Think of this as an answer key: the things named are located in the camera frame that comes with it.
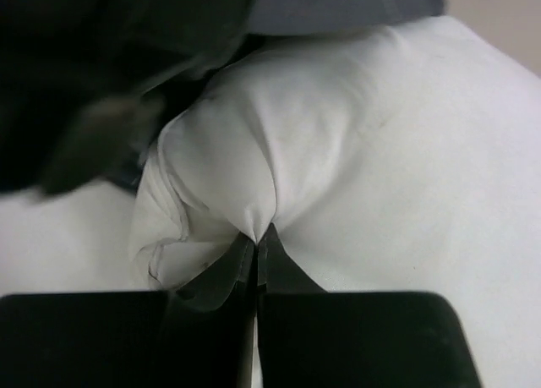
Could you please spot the dark grey checked pillowcase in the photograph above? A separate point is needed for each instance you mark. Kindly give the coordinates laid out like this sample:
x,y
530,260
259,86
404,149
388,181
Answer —
x,y
84,83

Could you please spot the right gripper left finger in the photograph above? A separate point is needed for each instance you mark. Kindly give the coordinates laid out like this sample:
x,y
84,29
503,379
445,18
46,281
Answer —
x,y
193,336

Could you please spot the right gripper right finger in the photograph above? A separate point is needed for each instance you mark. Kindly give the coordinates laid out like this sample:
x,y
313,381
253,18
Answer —
x,y
309,337

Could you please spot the white pillow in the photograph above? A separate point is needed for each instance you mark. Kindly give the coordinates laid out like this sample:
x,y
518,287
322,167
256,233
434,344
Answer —
x,y
397,158

